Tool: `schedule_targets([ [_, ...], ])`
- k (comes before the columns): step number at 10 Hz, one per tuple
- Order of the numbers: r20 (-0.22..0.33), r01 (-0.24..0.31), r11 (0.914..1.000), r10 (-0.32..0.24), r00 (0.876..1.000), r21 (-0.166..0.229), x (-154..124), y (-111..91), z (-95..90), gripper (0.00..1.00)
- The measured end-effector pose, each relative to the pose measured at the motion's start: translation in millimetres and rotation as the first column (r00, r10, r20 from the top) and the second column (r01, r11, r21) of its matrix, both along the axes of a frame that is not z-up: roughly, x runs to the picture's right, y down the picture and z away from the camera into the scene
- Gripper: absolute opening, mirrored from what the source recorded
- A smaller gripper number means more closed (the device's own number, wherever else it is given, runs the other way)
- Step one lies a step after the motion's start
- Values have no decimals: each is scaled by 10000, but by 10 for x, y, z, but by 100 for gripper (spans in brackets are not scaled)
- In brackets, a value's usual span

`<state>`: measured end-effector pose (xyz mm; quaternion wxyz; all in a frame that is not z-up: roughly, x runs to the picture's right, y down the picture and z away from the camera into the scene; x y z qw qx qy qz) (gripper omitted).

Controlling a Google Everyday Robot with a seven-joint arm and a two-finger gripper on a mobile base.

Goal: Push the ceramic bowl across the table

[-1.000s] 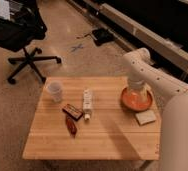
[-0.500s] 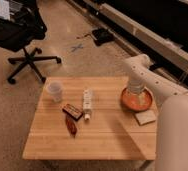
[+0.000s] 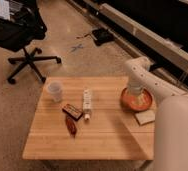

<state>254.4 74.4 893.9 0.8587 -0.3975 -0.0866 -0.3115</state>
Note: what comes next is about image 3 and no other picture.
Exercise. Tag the orange ceramic bowl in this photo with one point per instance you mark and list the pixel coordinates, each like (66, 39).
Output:
(136, 103)

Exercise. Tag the translucent plastic cup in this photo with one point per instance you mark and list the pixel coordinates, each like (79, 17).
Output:
(54, 88)

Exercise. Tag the long white rail beam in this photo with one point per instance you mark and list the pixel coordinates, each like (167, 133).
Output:
(159, 25)

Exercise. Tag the red-brown wrapped snack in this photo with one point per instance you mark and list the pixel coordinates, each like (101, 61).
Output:
(71, 126)

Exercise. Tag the black office chair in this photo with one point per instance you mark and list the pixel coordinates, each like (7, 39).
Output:
(17, 33)

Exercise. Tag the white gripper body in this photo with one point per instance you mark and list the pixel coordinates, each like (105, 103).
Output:
(135, 90)

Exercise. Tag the white tube bottle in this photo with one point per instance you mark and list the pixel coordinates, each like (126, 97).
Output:
(87, 104)

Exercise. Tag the dark rectangular box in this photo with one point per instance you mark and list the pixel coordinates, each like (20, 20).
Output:
(72, 111)

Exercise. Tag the beige square sponge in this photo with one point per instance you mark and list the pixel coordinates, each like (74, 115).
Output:
(145, 117)

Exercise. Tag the black floor mat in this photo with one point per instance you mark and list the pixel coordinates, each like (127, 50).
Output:
(102, 36)

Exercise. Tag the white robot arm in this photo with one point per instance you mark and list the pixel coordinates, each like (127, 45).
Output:
(171, 120)

